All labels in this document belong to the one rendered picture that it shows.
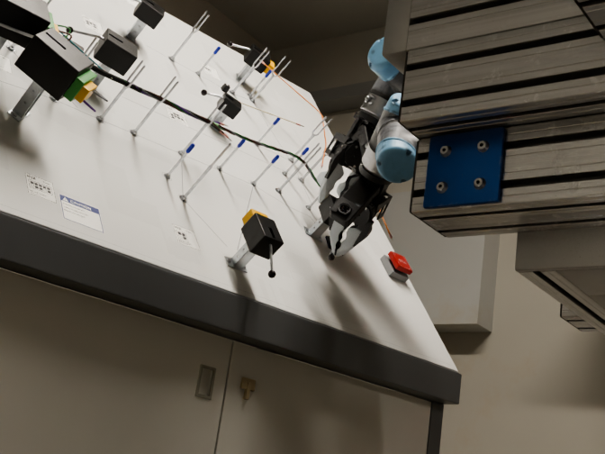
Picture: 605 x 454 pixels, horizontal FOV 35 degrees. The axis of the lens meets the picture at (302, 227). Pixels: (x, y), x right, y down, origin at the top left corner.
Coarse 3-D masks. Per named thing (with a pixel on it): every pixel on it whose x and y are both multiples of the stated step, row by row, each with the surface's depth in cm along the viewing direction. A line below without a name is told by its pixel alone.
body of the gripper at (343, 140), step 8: (360, 112) 205; (360, 120) 207; (368, 120) 203; (376, 120) 203; (352, 128) 208; (336, 136) 208; (344, 136) 205; (352, 136) 207; (336, 144) 207; (344, 144) 205; (352, 144) 202; (328, 152) 208; (336, 152) 206; (352, 152) 203; (360, 152) 204; (352, 160) 203; (360, 160) 204; (352, 168) 207
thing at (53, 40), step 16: (48, 32) 154; (32, 48) 152; (48, 48) 151; (64, 48) 155; (16, 64) 153; (32, 64) 153; (48, 64) 152; (64, 64) 152; (80, 64) 154; (48, 80) 153; (64, 80) 153; (32, 96) 157; (16, 112) 159
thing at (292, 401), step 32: (256, 352) 171; (256, 384) 170; (288, 384) 176; (320, 384) 181; (352, 384) 187; (224, 416) 165; (256, 416) 169; (288, 416) 175; (320, 416) 180; (352, 416) 186; (384, 416) 192; (416, 416) 199; (224, 448) 164; (256, 448) 168; (288, 448) 174; (320, 448) 179; (352, 448) 185; (384, 448) 191; (416, 448) 197
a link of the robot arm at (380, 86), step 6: (378, 78) 204; (378, 84) 203; (384, 84) 202; (372, 90) 204; (378, 90) 203; (384, 90) 202; (390, 90) 202; (396, 90) 201; (384, 96) 202; (390, 96) 202
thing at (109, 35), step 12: (96, 36) 180; (108, 36) 179; (120, 36) 182; (96, 48) 181; (108, 48) 179; (120, 48) 179; (132, 48) 182; (108, 60) 180; (120, 60) 180; (132, 60) 181; (120, 72) 182; (96, 84) 184
